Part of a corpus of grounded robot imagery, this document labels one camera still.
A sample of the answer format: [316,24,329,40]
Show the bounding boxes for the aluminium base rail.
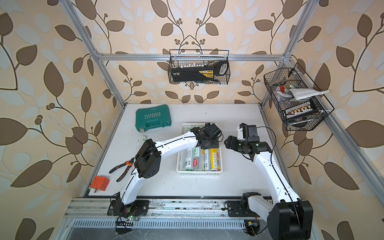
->
[64,198,267,231]

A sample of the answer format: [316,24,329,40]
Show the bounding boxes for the black wire basket wall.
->
[168,49,231,85]
[264,63,335,131]

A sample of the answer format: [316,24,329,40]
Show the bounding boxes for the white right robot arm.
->
[225,123,314,240]

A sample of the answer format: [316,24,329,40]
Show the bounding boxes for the black yellow tool in basket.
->
[168,60,231,85]

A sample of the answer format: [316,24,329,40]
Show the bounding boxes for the right aluminium frame post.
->
[259,0,320,109]

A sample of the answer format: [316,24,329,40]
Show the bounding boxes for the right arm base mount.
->
[225,192,273,218]

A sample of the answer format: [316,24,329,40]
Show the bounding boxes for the red cube plug adapter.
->
[90,176,110,193]

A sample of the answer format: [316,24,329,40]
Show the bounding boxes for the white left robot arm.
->
[116,123,222,206]

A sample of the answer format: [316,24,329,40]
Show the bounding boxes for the white folded paper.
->
[287,88,330,100]

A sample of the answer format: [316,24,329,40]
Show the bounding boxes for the white barcode wrap roll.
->
[136,135,147,153]

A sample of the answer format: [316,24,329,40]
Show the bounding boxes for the white perforated plastic basket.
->
[176,122,223,175]

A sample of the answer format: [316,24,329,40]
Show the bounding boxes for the horizontal aluminium frame bar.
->
[97,54,286,62]

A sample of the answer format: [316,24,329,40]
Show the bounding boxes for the black wire basket back wall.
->
[168,49,231,85]

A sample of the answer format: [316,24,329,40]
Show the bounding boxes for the white green roll group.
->
[204,150,211,171]

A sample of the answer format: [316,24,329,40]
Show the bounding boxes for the black wire basket right wall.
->
[264,63,335,131]

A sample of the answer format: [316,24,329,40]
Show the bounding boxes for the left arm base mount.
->
[107,193,150,218]

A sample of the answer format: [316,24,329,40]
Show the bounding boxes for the aluminium frame post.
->
[259,0,320,109]
[59,0,126,109]

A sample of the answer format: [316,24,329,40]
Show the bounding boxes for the green plastic tool case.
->
[135,105,172,133]

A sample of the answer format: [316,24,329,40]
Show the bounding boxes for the orange black pliers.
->
[108,157,136,183]

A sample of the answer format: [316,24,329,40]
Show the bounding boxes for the socket bit set tray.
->
[284,101,318,119]

